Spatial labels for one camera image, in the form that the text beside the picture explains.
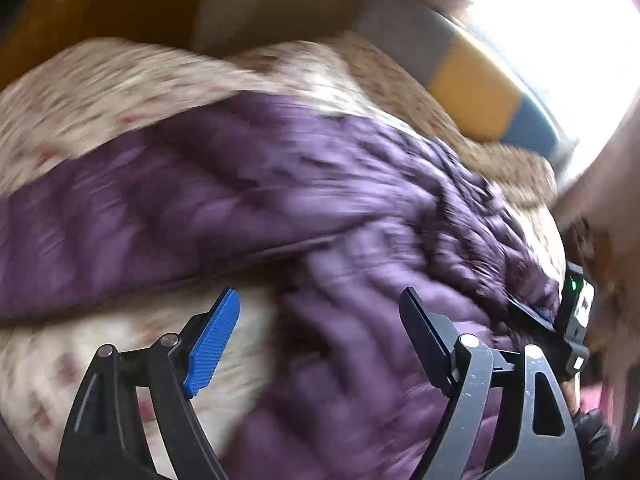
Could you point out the purple quilted down jacket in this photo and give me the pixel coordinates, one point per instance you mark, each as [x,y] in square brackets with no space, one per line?
[350,211]

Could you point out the grey yellow blue headboard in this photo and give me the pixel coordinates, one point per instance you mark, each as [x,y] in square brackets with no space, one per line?
[486,100]

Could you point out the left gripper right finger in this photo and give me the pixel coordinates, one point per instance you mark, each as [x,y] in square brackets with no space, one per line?
[505,417]

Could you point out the floral cream bed quilt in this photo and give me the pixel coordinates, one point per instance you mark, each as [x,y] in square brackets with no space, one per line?
[81,98]

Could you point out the floral pillow at headboard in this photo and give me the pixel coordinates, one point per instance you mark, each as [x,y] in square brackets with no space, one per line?
[364,75]

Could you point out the bright window with frame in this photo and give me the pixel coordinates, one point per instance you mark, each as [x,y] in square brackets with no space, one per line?
[578,61]

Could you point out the black gloved right hand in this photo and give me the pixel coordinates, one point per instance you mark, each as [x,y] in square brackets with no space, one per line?
[595,442]

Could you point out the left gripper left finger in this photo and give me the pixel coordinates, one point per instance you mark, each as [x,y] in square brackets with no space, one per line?
[105,436]

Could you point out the dark wooden wardrobe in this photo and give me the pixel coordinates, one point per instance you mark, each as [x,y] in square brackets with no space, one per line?
[42,28]

